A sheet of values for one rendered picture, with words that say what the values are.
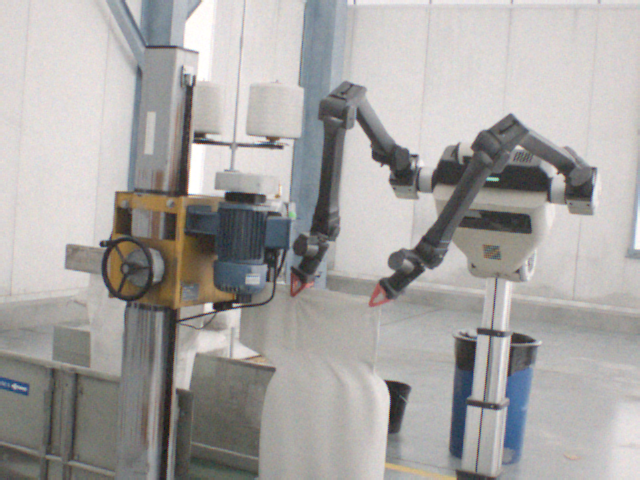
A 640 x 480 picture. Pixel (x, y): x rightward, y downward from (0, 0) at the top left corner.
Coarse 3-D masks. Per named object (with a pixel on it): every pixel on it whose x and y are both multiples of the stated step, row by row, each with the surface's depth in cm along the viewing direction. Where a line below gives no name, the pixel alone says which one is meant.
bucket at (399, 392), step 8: (392, 384) 554; (400, 384) 551; (408, 384) 546; (392, 392) 527; (400, 392) 528; (408, 392) 534; (392, 400) 528; (400, 400) 530; (392, 408) 529; (400, 408) 532; (392, 416) 531; (400, 416) 534; (392, 424) 532; (400, 424) 537; (392, 432) 533
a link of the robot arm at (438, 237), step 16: (480, 160) 256; (496, 160) 252; (464, 176) 261; (480, 176) 258; (464, 192) 261; (448, 208) 266; (464, 208) 265; (448, 224) 267; (432, 240) 271; (448, 240) 271; (432, 256) 272
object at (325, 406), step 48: (288, 288) 298; (240, 336) 304; (288, 336) 298; (336, 336) 288; (288, 384) 290; (336, 384) 284; (384, 384) 287; (288, 432) 288; (336, 432) 282; (384, 432) 285
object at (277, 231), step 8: (272, 216) 265; (280, 216) 268; (264, 224) 262; (272, 224) 261; (280, 224) 261; (288, 224) 260; (264, 232) 262; (272, 232) 261; (280, 232) 261; (288, 232) 261; (264, 240) 261; (272, 240) 261; (280, 240) 261; (288, 240) 261; (272, 248) 262; (280, 248) 261; (288, 248) 261
